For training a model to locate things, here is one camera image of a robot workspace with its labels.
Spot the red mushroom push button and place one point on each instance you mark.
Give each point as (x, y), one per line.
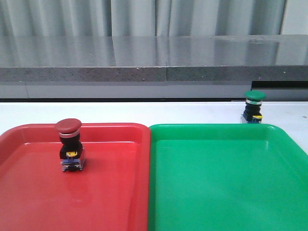
(72, 154)

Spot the green mushroom push button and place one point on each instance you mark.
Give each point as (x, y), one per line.
(253, 103)

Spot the grey granite counter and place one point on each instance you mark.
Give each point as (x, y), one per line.
(93, 68)

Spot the green plastic tray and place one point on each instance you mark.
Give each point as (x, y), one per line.
(226, 177)

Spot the red plastic tray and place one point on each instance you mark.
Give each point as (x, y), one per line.
(109, 194)

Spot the grey pleated curtain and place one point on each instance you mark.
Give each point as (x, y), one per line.
(140, 17)

